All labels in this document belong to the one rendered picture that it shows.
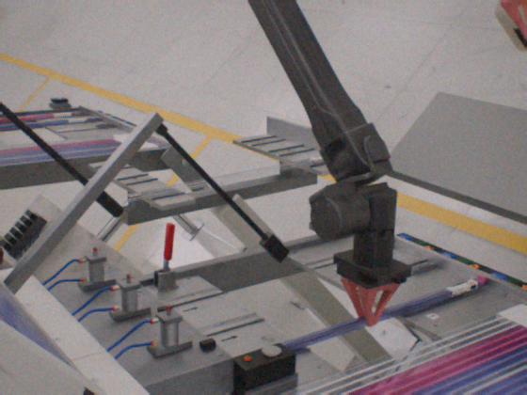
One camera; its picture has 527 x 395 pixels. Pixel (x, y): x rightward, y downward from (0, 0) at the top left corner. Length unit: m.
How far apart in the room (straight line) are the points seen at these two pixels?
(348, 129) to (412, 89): 1.87
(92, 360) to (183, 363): 0.10
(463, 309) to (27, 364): 0.81
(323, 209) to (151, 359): 0.30
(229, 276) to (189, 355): 0.43
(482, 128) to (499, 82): 1.04
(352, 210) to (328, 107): 0.15
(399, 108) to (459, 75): 0.25
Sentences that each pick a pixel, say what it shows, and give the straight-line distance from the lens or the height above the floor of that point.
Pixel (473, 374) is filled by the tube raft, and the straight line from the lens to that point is 1.02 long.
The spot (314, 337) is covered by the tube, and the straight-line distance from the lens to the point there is 1.06.
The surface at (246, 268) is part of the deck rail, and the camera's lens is 1.34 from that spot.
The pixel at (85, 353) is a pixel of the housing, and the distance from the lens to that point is 0.89.
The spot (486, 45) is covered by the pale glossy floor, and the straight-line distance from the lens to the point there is 2.92.
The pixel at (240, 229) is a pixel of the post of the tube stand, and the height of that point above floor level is 0.75.
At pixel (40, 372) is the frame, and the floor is 1.45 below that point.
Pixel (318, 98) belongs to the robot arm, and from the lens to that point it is 1.06.
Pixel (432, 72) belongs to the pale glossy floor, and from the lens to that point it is 2.93.
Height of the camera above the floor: 1.75
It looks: 36 degrees down
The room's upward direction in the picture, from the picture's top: 42 degrees counter-clockwise
